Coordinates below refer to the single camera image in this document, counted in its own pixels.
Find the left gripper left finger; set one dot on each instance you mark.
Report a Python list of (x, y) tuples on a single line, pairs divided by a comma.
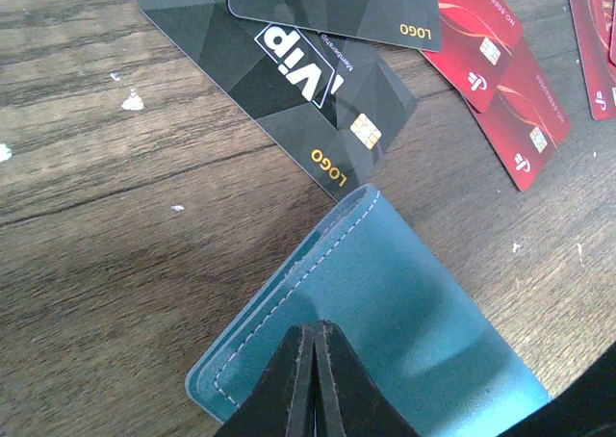
[(282, 402)]

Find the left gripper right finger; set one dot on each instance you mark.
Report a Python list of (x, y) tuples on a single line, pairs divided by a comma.
[(347, 401)]

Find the teal leather card holder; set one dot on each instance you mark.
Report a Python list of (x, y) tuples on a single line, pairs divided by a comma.
[(424, 342)]

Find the black card near holder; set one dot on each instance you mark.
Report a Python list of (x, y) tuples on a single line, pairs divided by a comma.
[(331, 103)]

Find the red VIP card far right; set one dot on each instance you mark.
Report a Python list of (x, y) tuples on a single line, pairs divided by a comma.
[(593, 21)]

